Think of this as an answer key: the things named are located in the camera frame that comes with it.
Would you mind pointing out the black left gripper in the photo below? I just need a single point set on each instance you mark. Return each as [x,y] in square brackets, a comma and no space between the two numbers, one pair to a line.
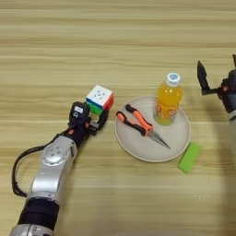
[78,133]

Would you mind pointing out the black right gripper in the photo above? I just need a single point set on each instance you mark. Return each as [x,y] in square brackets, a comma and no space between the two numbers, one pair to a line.
[230,90]

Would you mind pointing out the orange black needle-nose pliers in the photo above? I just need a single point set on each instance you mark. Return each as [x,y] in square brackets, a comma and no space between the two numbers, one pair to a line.
[138,122]

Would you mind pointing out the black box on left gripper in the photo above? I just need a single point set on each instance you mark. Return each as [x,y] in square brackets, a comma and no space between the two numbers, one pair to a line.
[79,111]

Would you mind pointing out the orange juice bottle white cap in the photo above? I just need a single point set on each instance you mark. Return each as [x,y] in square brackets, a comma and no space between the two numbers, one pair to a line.
[168,98]

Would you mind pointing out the multicolour puzzle cube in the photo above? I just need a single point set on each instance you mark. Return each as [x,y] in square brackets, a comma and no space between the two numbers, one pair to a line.
[100,98]

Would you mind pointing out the green rectangular block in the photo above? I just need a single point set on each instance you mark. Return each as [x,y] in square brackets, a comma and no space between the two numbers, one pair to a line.
[189,157]

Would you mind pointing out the round beige plate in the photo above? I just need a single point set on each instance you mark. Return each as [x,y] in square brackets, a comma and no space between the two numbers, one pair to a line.
[147,144]

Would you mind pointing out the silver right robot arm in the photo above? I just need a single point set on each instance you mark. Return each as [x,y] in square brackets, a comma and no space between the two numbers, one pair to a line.
[233,115]

